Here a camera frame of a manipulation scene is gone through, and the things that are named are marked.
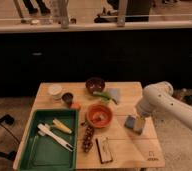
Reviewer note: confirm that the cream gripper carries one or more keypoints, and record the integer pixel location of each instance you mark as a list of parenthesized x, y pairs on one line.
[(139, 124)]

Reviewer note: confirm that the blue sponge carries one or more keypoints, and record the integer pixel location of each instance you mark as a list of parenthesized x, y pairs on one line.
[(129, 123)]

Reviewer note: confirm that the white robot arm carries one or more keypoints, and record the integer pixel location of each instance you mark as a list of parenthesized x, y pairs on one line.
[(159, 96)]

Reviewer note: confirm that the grey cloth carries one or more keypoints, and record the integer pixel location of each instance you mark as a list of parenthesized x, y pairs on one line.
[(115, 94)]

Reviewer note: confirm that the orange bowl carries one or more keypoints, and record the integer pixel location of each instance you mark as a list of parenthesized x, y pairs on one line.
[(99, 115)]

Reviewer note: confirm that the green vegetable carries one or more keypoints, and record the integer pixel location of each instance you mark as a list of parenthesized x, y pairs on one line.
[(105, 95)]

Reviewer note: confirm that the dark grape bunch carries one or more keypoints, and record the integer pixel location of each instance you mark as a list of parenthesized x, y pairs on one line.
[(87, 139)]

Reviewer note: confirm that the dark red bowl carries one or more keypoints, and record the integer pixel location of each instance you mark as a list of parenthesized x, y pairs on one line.
[(95, 84)]

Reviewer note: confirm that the orange carrot piece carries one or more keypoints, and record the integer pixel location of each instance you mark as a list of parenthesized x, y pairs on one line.
[(75, 106)]

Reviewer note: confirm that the small dark cup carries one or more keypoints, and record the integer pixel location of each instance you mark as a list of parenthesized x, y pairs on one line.
[(67, 98)]

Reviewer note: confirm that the yellow corn cob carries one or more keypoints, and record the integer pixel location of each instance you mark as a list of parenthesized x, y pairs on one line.
[(62, 126)]

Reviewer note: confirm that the white cup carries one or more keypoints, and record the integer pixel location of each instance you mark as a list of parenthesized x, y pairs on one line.
[(55, 91)]

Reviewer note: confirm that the white tongs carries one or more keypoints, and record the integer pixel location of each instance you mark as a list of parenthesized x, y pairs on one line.
[(58, 139)]

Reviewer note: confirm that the green plastic tray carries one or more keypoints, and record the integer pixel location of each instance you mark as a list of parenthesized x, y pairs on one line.
[(43, 153)]

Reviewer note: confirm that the black chair base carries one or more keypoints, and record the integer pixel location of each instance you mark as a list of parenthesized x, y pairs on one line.
[(5, 150)]

